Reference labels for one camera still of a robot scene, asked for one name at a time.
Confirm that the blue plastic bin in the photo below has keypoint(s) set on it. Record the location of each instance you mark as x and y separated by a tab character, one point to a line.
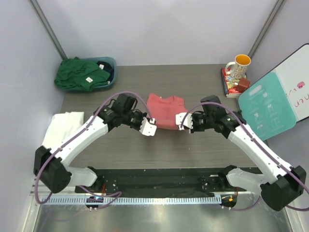
111	70

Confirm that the dark navy t-shirt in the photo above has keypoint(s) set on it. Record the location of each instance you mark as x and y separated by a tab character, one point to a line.
106	67

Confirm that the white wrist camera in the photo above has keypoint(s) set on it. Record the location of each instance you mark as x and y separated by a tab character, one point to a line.
184	121
148	127

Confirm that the white mug orange inside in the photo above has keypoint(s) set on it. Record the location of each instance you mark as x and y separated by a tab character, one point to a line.
237	68

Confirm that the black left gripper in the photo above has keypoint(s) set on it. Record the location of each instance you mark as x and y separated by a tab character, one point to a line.
142	116

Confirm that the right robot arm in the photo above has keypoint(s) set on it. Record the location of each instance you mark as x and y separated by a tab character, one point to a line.
260	154

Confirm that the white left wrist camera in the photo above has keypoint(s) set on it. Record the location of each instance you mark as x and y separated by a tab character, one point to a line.
148	127

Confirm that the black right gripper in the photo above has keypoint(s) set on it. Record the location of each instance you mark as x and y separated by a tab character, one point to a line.
195	129

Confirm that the teal folding board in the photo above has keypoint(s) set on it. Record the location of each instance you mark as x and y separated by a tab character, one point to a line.
266	108

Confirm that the whiteboard with black frame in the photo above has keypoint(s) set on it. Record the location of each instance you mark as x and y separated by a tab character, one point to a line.
293	74

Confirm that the folded white t-shirt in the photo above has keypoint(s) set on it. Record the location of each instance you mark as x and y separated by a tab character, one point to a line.
62	125

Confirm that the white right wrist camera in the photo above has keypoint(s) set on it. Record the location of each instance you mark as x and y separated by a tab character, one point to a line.
184	121

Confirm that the green t-shirt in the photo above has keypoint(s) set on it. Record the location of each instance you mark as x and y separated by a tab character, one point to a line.
77	75

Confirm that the red book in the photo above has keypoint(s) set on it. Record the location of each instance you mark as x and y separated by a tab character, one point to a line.
230	84

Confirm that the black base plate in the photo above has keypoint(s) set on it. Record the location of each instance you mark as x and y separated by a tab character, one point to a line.
161	183

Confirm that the pink t-shirt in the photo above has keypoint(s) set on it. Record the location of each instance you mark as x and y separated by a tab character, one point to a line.
164	110

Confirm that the aluminium rail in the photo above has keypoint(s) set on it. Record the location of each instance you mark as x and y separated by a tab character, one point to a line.
179	183

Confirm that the small brown box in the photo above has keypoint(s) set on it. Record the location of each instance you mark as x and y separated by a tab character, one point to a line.
243	85

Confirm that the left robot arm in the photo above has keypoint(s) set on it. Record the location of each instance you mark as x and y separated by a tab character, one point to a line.
52	165

